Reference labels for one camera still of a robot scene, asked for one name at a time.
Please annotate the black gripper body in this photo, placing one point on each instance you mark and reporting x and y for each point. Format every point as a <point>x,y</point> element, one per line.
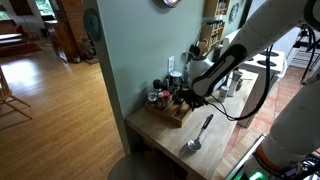
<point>195,97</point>

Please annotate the wooden divided tray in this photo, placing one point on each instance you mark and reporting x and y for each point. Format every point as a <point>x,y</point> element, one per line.
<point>176,113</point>

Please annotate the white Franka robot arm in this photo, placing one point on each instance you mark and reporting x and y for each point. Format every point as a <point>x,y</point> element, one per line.
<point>266,26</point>

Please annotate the dark spice bottle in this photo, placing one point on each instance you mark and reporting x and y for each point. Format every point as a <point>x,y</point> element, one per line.
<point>173,90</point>

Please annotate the dark canister white lid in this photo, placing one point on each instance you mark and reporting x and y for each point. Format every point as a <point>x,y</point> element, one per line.
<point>175,79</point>

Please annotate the red spice bottle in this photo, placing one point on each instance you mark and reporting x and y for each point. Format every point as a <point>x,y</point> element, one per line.
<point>165,97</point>

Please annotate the small white cap bottle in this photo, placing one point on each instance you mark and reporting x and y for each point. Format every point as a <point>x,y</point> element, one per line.
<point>160,100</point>

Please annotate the tall black cap bottle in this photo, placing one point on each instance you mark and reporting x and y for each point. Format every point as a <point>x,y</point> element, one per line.
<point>156,83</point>

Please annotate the glass salt grinder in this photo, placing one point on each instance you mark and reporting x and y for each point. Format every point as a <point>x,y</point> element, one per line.
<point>235,83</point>

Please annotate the glass pepper grinder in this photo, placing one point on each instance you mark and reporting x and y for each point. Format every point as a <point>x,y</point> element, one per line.
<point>240,85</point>

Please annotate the black plastic spoon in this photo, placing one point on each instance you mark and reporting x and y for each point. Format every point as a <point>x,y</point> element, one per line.
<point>194,50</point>

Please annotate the wooden spatula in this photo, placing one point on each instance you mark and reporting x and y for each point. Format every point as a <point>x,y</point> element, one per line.
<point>202,46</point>

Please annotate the metal robot stand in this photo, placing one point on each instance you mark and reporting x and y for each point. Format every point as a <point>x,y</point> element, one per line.
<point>246,158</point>

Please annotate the dark wooden cabinet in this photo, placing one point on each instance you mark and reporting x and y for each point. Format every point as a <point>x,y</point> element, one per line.
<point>63,36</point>

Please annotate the red rug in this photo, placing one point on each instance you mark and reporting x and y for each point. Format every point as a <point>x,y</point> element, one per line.
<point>20,50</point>

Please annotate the wooden chair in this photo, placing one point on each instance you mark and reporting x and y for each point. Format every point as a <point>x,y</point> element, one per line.
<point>4,93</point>

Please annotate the sofa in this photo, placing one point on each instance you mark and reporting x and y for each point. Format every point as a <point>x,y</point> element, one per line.
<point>10,36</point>

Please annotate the white wall outlet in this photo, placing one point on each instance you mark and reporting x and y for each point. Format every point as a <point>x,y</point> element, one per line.
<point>171,63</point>

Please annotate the wooden wall shelf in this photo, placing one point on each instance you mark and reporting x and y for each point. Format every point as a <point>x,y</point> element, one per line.
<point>210,10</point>

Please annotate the decorative wall plate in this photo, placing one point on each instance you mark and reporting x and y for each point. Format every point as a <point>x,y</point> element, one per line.
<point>234,12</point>

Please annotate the round wall clock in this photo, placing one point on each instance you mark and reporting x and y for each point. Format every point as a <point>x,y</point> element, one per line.
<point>171,2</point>

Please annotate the dark round wall plate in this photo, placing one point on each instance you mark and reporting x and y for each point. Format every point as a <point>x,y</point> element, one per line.
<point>92,24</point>

